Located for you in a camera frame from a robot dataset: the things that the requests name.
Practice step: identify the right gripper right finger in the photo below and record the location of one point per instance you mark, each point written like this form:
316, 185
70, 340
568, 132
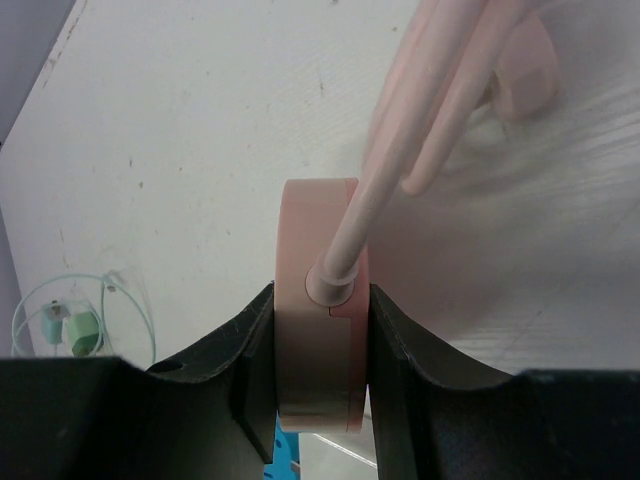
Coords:
438, 413

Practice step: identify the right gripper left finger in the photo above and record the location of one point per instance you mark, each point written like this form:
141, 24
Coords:
207, 412

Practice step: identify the blue socket cube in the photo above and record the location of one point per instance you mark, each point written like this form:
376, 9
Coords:
286, 456

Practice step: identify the green plug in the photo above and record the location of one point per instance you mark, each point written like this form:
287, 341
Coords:
83, 334

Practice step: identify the teal charger plug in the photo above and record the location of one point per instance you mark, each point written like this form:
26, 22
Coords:
51, 322

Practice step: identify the white adapter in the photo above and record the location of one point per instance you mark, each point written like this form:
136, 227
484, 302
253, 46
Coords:
326, 457

